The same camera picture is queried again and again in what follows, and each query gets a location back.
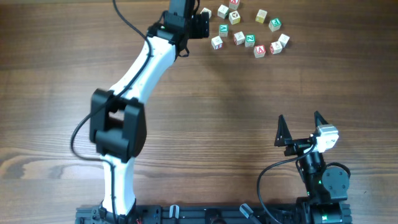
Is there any blue P wooden block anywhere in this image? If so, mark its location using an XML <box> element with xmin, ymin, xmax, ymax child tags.
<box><xmin>278</xmin><ymin>34</ymin><xmax>290</xmax><ymax>48</ymax></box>

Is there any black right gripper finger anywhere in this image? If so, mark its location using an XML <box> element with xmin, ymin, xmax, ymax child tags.
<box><xmin>274</xmin><ymin>114</ymin><xmax>293</xmax><ymax>147</ymax></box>
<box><xmin>314</xmin><ymin>111</ymin><xmax>328</xmax><ymax>134</ymax></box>

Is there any yellow rim picture block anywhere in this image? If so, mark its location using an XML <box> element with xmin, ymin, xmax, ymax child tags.
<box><xmin>228</xmin><ymin>11</ymin><xmax>241</xmax><ymax>25</ymax></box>

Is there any snail picture wooden block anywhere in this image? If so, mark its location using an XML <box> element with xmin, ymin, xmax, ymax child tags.
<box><xmin>233</xmin><ymin>31</ymin><xmax>246</xmax><ymax>45</ymax></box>

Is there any red X top block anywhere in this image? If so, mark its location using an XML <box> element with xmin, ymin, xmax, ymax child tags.
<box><xmin>229</xmin><ymin>0</ymin><xmax>240</xmax><ymax>11</ymax></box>

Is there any yellow letter block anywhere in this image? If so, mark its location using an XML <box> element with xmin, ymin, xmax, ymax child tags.
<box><xmin>256</xmin><ymin>9</ymin><xmax>267</xmax><ymax>24</ymax></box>

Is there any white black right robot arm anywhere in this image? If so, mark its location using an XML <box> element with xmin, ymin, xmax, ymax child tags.
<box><xmin>274</xmin><ymin>111</ymin><xmax>352</xmax><ymax>223</ymax></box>

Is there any green E top block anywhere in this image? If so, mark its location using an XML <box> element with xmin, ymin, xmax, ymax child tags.
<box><xmin>269</xmin><ymin>18</ymin><xmax>282</xmax><ymax>32</ymax></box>

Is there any red rim picture block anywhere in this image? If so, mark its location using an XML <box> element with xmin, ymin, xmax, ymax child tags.
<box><xmin>270</xmin><ymin>41</ymin><xmax>283</xmax><ymax>54</ymax></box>

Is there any black right camera cable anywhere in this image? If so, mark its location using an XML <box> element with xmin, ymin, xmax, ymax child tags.
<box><xmin>256</xmin><ymin>143</ymin><xmax>318</xmax><ymax>224</ymax></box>

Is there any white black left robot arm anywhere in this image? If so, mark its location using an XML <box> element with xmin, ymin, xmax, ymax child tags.
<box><xmin>90</xmin><ymin>0</ymin><xmax>210</xmax><ymax>223</ymax></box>

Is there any green V top block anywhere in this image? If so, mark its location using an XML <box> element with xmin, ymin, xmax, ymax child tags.
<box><xmin>219</xmin><ymin>24</ymin><xmax>229</xmax><ymax>37</ymax></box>

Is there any green N side block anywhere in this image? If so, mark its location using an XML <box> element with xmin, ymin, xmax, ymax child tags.
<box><xmin>217</xmin><ymin>4</ymin><xmax>229</xmax><ymax>19</ymax></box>

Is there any red A top block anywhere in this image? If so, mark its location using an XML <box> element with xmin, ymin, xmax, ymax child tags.
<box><xmin>254</xmin><ymin>45</ymin><xmax>266</xmax><ymax>58</ymax></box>

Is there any red I wooden block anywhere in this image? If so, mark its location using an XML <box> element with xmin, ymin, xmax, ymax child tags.
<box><xmin>211</xmin><ymin>36</ymin><xmax>223</xmax><ymax>50</ymax></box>

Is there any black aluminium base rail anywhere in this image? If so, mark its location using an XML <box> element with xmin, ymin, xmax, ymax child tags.
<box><xmin>75</xmin><ymin>203</ymin><xmax>353</xmax><ymax>224</ymax></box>

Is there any green Z top block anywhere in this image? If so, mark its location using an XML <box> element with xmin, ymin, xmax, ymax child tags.
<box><xmin>245</xmin><ymin>34</ymin><xmax>256</xmax><ymax>47</ymax></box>

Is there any green letter block far left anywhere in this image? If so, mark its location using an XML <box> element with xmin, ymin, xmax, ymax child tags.
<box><xmin>200</xmin><ymin>7</ymin><xmax>212</xmax><ymax>18</ymax></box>

